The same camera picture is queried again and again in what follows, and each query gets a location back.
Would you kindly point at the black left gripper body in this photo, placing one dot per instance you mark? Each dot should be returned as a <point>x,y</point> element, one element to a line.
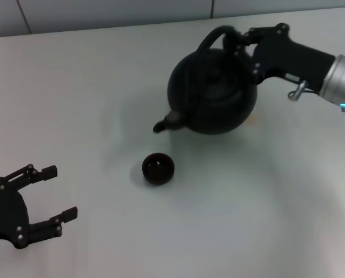
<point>7,211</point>

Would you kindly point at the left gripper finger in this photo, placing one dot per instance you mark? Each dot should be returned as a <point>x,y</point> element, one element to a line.
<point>49,172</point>
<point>69,212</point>

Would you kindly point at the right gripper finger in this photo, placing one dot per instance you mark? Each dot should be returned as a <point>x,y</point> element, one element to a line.
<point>262,31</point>
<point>243,55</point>

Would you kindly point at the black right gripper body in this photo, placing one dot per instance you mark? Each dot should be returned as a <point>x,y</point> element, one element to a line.
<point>294,60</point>

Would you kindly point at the black round teapot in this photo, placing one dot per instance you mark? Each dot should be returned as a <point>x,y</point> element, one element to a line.
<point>212,95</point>

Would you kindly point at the small dark teacup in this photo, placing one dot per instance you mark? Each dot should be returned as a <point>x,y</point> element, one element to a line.
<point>158,171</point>

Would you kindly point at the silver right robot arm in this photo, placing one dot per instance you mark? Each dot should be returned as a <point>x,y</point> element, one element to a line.
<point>343,78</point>

